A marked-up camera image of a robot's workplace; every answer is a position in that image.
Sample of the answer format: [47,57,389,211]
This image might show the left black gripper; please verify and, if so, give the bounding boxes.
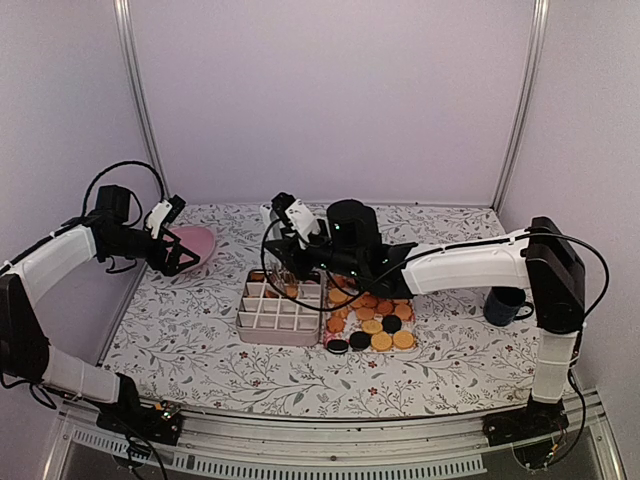
[104,225,201,275]

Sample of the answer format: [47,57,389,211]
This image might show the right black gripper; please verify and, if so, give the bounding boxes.
[263,220,363,282]

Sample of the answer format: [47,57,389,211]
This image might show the metal serving tongs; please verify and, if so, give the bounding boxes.
[259,203,299,299]

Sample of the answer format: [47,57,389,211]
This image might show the pink divided cookie tin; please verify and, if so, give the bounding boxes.
[236,270,325,347]

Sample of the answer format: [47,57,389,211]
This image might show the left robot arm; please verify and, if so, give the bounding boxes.
[1,185,200,434]

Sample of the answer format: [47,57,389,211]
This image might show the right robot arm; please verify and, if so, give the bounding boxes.
[260,192,586,436]

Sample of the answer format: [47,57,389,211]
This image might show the pink plate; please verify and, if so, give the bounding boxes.
[170,226,216,272]

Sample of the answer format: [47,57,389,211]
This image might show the floral tablecloth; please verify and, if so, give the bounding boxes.
[103,204,540,418]

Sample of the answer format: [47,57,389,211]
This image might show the floral cookie tray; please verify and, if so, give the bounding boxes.
[323,275,418,354]

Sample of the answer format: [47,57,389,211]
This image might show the black sandwich cookie left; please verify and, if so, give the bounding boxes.
[326,339,349,355]

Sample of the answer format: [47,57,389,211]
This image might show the black sandwich cookie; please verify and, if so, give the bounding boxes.
[349,331,371,351]
[326,339,349,355]

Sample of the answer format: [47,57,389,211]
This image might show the black sandwich cookie right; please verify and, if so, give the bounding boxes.
[349,331,371,351]

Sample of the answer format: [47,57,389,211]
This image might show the yellow round biscuit left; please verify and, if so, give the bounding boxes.
[370,331,393,352]

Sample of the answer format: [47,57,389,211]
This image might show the yellow round biscuit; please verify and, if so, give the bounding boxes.
[370,331,393,352]
[392,330,415,350]

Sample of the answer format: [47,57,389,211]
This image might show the yellow round biscuit right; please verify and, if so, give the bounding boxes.
[392,330,415,350]

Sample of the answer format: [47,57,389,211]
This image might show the dark blue mug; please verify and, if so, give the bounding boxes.
[483,287,534,327]

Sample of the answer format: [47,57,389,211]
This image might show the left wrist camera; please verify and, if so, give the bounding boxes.
[144,195,186,239]

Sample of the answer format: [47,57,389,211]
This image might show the black camera cable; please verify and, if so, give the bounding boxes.
[82,159,169,211]

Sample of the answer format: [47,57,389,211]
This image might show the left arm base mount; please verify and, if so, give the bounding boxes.
[94,402,183,446]

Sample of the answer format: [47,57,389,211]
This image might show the front aluminium rail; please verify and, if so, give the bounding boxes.
[43,390,627,479]

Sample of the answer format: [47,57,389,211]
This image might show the left aluminium frame post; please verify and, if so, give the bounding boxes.
[113,0,171,196]

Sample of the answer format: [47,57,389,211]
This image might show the aluminium frame post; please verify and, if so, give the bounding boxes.
[491,0,550,213]
[113,0,171,196]

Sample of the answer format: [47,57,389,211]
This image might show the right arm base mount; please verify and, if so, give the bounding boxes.
[482,399,569,446]

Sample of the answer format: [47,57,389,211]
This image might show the right aluminium frame post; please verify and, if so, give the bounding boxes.
[491,0,550,213]

